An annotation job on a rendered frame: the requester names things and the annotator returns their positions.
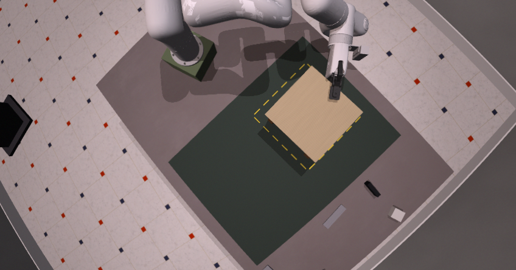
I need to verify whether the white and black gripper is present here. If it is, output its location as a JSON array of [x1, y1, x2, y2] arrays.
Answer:
[[326, 43, 352, 100]]

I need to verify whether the pale pink cube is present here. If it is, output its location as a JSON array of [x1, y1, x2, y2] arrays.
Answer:
[[388, 206, 405, 222]]

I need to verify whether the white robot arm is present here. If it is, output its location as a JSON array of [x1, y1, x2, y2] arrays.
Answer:
[[145, 0, 369, 66]]

